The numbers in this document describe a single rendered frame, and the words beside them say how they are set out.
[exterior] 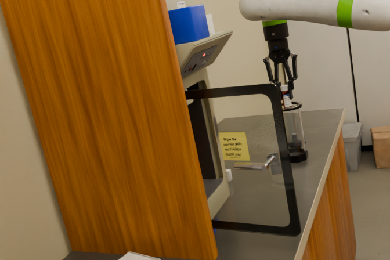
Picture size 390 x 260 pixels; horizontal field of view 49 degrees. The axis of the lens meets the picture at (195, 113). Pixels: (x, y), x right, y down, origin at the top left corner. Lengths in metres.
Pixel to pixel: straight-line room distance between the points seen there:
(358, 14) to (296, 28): 2.84
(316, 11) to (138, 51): 0.61
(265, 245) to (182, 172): 0.31
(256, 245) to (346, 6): 0.74
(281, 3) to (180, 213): 0.75
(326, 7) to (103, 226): 0.94
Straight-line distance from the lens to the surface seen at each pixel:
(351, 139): 3.89
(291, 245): 1.22
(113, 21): 1.10
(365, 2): 1.37
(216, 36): 1.24
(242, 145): 1.10
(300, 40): 4.20
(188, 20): 1.13
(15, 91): 1.36
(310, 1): 1.43
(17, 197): 1.34
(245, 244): 1.25
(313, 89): 4.27
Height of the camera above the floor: 1.58
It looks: 13 degrees down
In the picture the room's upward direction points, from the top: 12 degrees counter-clockwise
